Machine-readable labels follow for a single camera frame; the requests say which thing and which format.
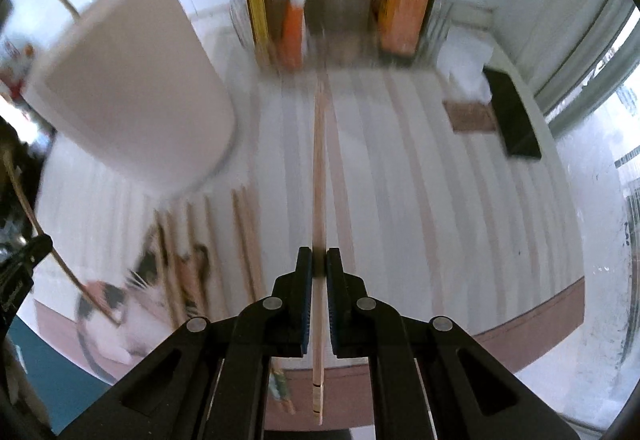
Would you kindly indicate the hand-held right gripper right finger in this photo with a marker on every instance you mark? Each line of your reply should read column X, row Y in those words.
column 334, row 305

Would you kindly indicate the striped placemat with cat print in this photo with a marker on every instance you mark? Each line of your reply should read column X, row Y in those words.
column 410, row 200

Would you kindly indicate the large orange box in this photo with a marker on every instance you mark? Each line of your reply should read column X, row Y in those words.
column 405, row 9

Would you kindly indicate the white utensil holder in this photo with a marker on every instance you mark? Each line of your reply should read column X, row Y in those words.
column 135, row 84

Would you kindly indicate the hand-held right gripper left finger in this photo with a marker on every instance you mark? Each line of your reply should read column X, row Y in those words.
column 304, row 305

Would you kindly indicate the brown cardboard box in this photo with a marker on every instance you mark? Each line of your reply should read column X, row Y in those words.
column 340, row 14

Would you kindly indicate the window frame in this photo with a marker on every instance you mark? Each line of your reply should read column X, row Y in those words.
column 590, row 69

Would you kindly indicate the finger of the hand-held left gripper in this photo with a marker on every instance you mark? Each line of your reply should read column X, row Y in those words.
column 39, row 251

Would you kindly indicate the small orange box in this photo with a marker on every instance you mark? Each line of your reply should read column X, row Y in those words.
column 294, row 37

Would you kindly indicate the brown coaster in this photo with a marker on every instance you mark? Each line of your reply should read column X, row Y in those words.
column 472, row 117

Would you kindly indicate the teal cloth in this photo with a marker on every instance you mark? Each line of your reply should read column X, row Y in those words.
column 55, row 380

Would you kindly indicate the yellow striped box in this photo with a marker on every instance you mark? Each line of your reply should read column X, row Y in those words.
column 260, row 14

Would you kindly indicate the white tissue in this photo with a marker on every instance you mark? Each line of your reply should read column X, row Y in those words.
column 462, row 62

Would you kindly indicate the light wooden chopstick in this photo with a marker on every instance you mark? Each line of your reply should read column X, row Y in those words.
column 318, row 169

